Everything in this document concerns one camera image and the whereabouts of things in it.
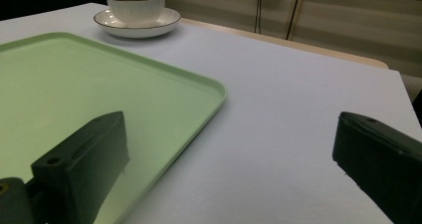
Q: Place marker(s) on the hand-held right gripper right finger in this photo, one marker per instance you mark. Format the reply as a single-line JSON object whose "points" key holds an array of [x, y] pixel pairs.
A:
{"points": [[381, 157]]}

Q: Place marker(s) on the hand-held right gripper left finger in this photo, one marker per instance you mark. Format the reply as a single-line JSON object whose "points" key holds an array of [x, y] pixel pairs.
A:
{"points": [[84, 161]]}

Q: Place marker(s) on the light green plastic tray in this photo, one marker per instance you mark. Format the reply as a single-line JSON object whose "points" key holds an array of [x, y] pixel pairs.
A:
{"points": [[83, 84]]}

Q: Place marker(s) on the white tablecloth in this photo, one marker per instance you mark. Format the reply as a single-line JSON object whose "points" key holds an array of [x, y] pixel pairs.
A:
{"points": [[282, 117]]}

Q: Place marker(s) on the white ribbed cup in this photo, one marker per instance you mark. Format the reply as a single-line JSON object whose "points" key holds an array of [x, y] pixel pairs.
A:
{"points": [[136, 8]]}

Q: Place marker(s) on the white saucer with dark rim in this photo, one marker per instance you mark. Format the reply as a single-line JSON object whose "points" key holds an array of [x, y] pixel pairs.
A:
{"points": [[166, 21]]}

